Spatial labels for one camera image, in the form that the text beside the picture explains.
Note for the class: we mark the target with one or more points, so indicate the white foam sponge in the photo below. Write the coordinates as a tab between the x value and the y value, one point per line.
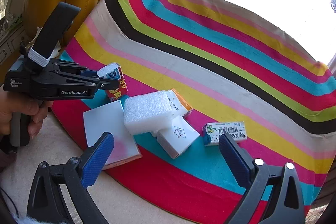
147	113

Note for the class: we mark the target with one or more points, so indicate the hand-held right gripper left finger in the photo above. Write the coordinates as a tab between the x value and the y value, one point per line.
97	158

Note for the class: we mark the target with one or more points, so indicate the rainbow striped blanket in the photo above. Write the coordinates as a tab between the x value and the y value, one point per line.
210	69

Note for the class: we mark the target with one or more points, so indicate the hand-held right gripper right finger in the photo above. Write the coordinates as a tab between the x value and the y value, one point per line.
233	158

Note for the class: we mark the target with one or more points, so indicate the white box with line drawing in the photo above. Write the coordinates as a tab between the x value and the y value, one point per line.
178	137

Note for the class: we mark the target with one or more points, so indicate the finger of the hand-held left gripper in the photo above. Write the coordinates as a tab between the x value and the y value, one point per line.
94	73
109	84

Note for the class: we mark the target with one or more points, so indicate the person's left hand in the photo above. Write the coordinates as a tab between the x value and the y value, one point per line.
23	111

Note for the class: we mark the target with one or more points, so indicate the white box with orange end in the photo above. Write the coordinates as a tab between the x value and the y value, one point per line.
181	103

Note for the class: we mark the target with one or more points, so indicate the beige round ottoman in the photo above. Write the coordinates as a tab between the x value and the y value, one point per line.
131	200

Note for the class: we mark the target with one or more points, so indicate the small red box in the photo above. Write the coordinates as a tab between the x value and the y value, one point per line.
119	87

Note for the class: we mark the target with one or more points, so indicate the white blue-green barcode box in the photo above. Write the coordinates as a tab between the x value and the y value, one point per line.
225	130

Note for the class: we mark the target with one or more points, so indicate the cream ornate cabinet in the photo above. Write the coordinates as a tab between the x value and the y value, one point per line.
10	24

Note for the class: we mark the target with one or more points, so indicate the white and pink flat box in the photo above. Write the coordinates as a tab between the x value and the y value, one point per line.
105	121

